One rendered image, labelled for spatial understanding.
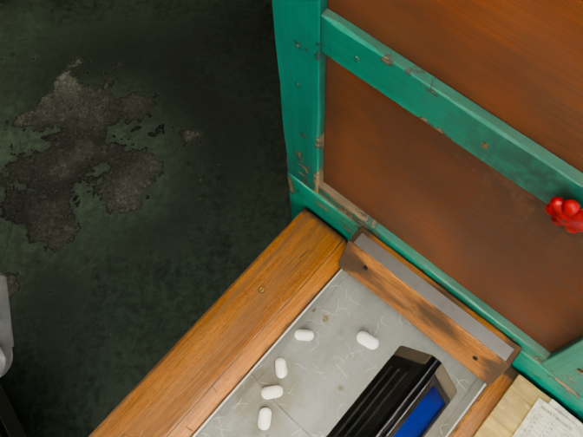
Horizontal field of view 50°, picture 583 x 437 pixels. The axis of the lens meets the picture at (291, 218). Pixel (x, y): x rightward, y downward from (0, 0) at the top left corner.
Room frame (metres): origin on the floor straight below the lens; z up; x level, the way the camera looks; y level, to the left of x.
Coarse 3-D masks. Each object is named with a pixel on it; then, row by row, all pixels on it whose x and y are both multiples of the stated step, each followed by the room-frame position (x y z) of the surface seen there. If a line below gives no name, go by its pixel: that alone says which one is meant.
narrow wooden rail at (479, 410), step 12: (504, 372) 0.15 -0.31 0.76; (516, 372) 0.14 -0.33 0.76; (492, 384) 0.13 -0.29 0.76; (504, 384) 0.13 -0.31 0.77; (480, 396) 0.11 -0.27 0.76; (492, 396) 0.11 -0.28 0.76; (468, 408) 0.10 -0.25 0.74; (480, 408) 0.09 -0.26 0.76; (492, 408) 0.09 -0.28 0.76; (468, 420) 0.08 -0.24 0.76; (480, 420) 0.08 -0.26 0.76; (456, 432) 0.06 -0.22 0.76; (468, 432) 0.06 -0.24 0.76
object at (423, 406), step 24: (408, 360) 0.12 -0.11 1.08; (432, 360) 0.11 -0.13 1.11; (384, 384) 0.10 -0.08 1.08; (408, 384) 0.09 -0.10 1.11; (432, 384) 0.09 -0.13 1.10; (360, 408) 0.08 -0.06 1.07; (384, 408) 0.07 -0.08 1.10; (408, 408) 0.07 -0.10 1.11; (432, 408) 0.07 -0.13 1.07; (336, 432) 0.06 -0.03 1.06; (360, 432) 0.05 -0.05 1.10; (384, 432) 0.05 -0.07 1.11; (408, 432) 0.05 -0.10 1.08
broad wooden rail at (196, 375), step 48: (288, 240) 0.40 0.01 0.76; (336, 240) 0.39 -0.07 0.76; (240, 288) 0.32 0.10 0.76; (288, 288) 0.31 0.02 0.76; (192, 336) 0.25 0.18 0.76; (240, 336) 0.24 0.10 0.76; (144, 384) 0.18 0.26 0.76; (192, 384) 0.17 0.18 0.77; (96, 432) 0.11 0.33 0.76; (144, 432) 0.11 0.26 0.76; (192, 432) 0.10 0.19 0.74
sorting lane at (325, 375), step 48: (336, 288) 0.31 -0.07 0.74; (288, 336) 0.24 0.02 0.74; (336, 336) 0.23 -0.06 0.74; (384, 336) 0.22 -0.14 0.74; (240, 384) 0.17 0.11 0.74; (288, 384) 0.16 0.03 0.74; (336, 384) 0.15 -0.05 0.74; (480, 384) 0.13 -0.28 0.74; (240, 432) 0.09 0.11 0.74; (288, 432) 0.09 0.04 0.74; (432, 432) 0.07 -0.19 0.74
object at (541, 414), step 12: (540, 408) 0.09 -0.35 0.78; (552, 408) 0.08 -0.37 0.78; (564, 408) 0.08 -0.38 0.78; (528, 420) 0.07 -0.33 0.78; (540, 420) 0.07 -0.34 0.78; (552, 420) 0.07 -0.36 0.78; (564, 420) 0.07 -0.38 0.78; (576, 420) 0.06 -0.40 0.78; (516, 432) 0.06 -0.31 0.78; (528, 432) 0.05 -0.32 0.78; (540, 432) 0.05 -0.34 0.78; (552, 432) 0.05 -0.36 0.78; (564, 432) 0.05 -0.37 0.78; (576, 432) 0.05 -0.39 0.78
